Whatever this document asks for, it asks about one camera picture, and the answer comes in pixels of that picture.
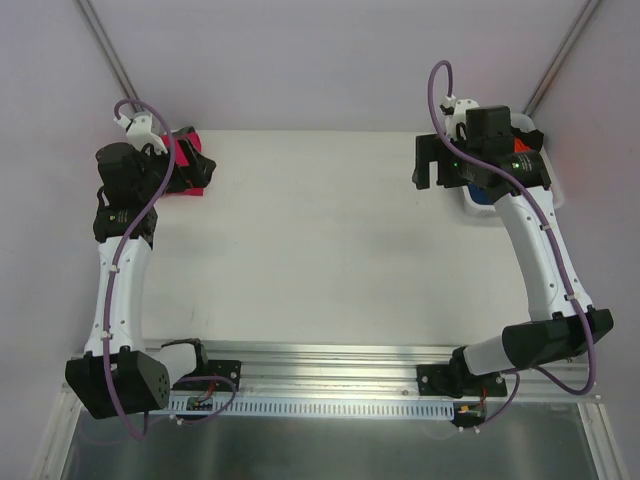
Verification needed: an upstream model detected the pink folded t shirt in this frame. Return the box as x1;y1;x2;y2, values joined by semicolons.
166;126;204;197

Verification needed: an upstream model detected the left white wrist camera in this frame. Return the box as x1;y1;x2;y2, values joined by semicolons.
114;111;168;154

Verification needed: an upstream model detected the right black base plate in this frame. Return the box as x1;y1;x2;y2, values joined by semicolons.
416;364;507;399

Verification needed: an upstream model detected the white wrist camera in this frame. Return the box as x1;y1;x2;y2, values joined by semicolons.
440;95;480;140
114;111;168;154

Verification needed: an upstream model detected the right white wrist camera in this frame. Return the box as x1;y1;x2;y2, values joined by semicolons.
440;95;480;140

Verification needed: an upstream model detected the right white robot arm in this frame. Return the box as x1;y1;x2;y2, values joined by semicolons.
412;97;613;398

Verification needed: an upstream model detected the orange t shirt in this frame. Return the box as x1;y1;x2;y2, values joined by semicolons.
514;138;530;153

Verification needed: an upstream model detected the aluminium mounting rail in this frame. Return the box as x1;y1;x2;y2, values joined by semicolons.
62;339;601;404

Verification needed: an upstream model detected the white slotted cable duct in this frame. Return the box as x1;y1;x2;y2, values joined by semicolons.
144;397;456;419

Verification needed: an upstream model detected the blue t shirt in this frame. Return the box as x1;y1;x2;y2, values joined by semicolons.
468;185;492;206

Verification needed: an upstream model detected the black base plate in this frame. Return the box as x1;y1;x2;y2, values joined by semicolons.
172;359;242;392
416;364;507;399

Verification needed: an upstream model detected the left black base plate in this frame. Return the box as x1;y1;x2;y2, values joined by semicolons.
172;359;242;392

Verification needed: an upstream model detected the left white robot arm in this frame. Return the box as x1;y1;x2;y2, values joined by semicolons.
65;133;216;419

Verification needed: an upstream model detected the black t shirt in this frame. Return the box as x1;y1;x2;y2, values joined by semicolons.
511;126;544;152

